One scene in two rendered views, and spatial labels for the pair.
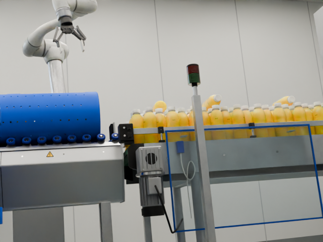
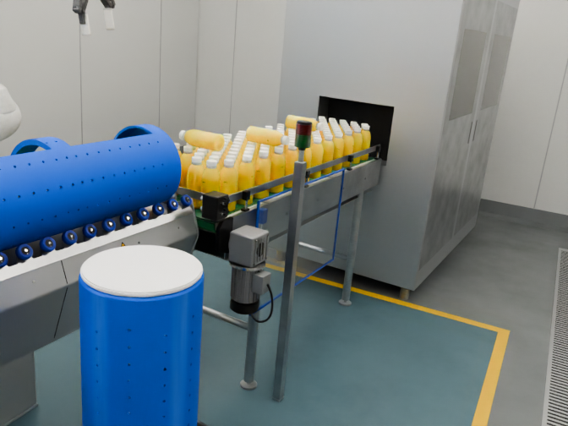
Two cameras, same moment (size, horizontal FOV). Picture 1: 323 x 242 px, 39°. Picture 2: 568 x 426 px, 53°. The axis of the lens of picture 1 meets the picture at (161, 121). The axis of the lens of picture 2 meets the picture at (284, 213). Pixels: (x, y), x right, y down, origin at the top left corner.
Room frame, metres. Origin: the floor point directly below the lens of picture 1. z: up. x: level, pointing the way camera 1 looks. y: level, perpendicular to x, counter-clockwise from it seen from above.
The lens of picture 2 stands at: (0.74, 1.50, 1.59)
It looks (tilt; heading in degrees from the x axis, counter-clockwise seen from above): 18 degrees down; 312
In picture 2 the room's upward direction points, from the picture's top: 5 degrees clockwise
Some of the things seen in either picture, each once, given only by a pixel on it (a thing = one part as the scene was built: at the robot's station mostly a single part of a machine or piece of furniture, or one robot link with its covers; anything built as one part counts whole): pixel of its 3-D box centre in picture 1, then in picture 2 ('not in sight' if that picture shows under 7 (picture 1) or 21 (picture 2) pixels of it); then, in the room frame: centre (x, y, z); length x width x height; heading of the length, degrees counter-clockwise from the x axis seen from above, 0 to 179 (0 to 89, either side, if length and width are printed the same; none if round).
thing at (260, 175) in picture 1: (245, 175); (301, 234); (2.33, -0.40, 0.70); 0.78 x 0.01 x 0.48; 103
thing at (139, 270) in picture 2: not in sight; (143, 269); (1.79, 0.80, 1.03); 0.28 x 0.28 x 0.01
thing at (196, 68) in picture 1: (192, 71); (303, 128); (2.18, -0.18, 1.23); 0.06 x 0.06 x 0.04
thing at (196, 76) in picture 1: (193, 79); (303, 140); (2.18, -0.18, 1.18); 0.06 x 0.06 x 0.05
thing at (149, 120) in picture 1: (150, 127); (227, 187); (2.34, 0.06, 0.99); 0.07 x 0.07 x 0.19
